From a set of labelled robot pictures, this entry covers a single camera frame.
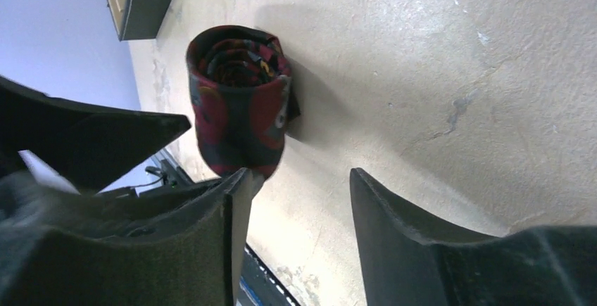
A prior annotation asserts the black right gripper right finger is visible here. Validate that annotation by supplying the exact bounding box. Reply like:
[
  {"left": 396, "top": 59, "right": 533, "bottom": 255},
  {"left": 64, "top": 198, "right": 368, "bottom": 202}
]
[{"left": 350, "top": 168, "right": 596, "bottom": 305}]

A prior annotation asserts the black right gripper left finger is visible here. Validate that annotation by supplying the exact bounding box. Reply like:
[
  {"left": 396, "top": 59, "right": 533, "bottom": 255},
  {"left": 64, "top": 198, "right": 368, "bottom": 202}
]
[{"left": 1, "top": 172, "right": 226, "bottom": 305}]

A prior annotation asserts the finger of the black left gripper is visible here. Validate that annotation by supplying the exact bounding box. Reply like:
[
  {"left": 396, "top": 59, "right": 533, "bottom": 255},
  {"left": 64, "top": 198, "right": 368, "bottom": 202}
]
[{"left": 1, "top": 77, "right": 191, "bottom": 192}]

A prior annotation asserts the dark red patterned tie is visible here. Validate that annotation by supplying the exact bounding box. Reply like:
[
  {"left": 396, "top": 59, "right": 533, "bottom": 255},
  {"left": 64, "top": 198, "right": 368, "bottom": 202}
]
[{"left": 186, "top": 25, "right": 301, "bottom": 179}]

